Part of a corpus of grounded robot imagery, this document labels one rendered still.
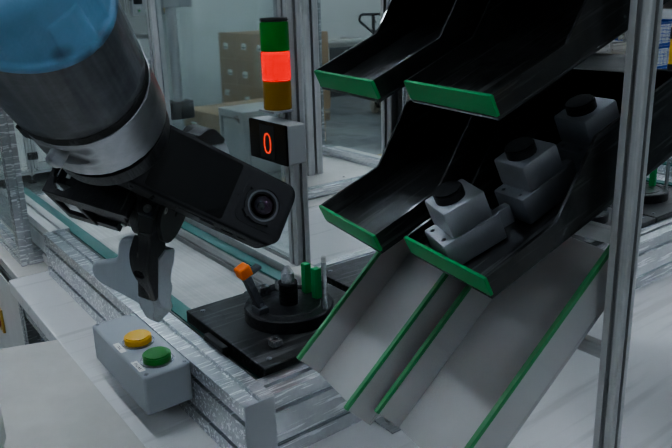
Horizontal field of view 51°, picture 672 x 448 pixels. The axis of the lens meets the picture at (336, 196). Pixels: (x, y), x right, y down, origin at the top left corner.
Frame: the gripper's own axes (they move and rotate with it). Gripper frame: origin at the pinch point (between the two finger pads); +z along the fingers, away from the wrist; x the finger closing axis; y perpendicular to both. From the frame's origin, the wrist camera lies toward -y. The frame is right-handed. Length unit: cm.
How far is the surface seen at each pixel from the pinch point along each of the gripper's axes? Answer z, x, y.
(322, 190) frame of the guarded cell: 141, -61, 13
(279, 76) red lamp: 47, -43, 12
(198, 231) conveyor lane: 93, -25, 29
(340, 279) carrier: 63, -16, -7
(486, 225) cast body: 6.6, -11.3, -23.5
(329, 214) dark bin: 20.3, -12.5, -7.1
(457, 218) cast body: 5.1, -10.5, -20.6
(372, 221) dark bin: 18.6, -12.6, -12.2
